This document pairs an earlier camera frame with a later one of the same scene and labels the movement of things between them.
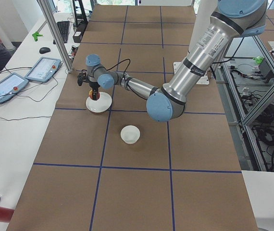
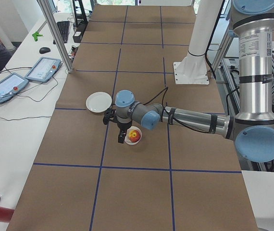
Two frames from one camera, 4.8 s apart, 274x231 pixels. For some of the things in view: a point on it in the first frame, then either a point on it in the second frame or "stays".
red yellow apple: [90, 94] → [134, 135]
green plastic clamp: [35, 35] stays
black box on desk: [77, 36] stays
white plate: [101, 105] stays
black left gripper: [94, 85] → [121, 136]
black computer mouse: [44, 50] stays
